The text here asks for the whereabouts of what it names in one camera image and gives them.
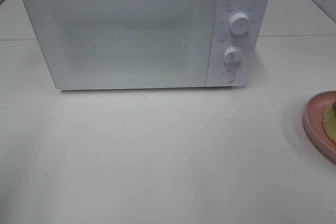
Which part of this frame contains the pink round plate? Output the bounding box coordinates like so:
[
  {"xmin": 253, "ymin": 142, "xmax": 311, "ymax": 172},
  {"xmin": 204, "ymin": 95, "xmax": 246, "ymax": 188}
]
[{"xmin": 303, "ymin": 90, "xmax": 335, "ymax": 163}]

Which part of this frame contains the round door release button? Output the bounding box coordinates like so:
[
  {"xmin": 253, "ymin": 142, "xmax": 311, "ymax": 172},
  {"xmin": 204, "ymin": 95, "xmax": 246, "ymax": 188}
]
[{"xmin": 218, "ymin": 71, "xmax": 235, "ymax": 84}]

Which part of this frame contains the white microwave door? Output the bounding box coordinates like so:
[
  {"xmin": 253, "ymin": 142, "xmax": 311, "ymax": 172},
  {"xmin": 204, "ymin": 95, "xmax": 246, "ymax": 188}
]
[{"xmin": 23, "ymin": 0, "xmax": 216, "ymax": 90}]

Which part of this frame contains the toast sandwich with lettuce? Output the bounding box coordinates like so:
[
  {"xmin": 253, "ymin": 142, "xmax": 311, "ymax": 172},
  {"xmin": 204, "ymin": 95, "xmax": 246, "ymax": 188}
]
[{"xmin": 322, "ymin": 103, "xmax": 336, "ymax": 144}]

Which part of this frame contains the white microwave knob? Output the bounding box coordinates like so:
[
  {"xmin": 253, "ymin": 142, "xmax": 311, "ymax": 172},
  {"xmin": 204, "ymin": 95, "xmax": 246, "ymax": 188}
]
[
  {"xmin": 223, "ymin": 46, "xmax": 243, "ymax": 65},
  {"xmin": 228, "ymin": 12, "xmax": 251, "ymax": 35}
]

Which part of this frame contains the white microwave oven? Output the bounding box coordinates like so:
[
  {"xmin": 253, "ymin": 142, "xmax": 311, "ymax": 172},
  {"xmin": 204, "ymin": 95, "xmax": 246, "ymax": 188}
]
[{"xmin": 23, "ymin": 0, "xmax": 268, "ymax": 90}]

